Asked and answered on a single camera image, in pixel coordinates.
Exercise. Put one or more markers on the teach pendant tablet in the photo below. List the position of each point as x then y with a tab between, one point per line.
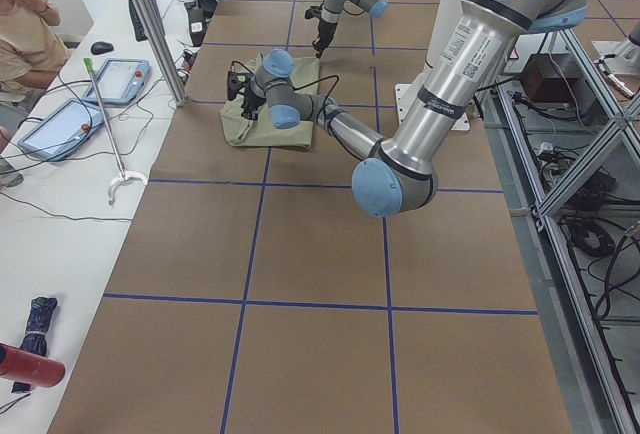
62	132
120	80

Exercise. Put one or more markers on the black computer mouse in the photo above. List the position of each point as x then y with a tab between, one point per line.
101	47

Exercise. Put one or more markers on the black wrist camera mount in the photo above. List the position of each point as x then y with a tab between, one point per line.
236	82
313	12

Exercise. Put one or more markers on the folded dark blue umbrella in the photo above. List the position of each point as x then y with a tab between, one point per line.
37	327

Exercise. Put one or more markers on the person in beige shirt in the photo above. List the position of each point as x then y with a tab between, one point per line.
32	54

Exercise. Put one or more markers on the near teach pendant tablet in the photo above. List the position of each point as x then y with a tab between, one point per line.
62	132

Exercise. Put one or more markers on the reacher grabber stick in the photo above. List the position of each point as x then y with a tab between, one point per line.
124	175

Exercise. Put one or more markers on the brown box under frame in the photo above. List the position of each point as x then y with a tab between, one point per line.
545	77

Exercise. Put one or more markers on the far teach pendant tablet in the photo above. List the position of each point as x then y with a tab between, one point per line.
120	80

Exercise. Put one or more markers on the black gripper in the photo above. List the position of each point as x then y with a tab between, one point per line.
324	29
249	102

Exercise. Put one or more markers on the black keyboard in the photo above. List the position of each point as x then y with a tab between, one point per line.
136	22

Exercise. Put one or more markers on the aluminium frame rack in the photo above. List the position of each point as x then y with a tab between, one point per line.
571	172

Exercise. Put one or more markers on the red bottle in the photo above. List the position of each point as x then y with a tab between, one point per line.
29	368

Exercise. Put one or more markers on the olive green long-sleeve shirt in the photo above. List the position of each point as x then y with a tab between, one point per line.
289	100

